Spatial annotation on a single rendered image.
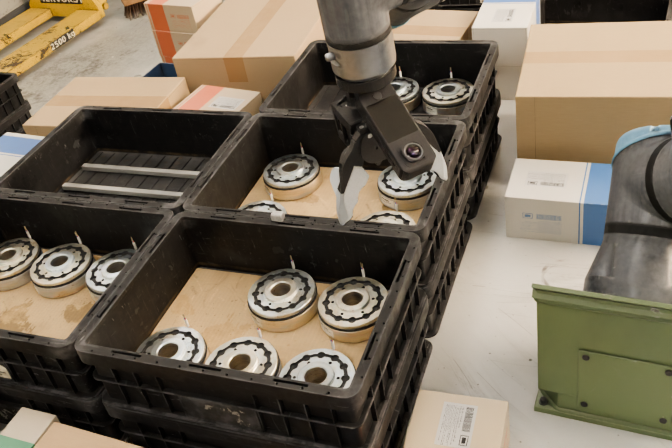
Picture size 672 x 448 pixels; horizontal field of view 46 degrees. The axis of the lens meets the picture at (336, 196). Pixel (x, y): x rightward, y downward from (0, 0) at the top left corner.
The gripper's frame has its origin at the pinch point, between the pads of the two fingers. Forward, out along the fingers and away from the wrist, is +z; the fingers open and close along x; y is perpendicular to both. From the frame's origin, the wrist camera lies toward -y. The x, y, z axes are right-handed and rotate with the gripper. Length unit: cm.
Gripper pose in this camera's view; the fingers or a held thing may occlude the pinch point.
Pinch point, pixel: (397, 206)
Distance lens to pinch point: 102.2
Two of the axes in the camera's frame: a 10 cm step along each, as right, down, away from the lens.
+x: -9.0, 3.9, -1.9
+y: -3.8, -5.3, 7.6
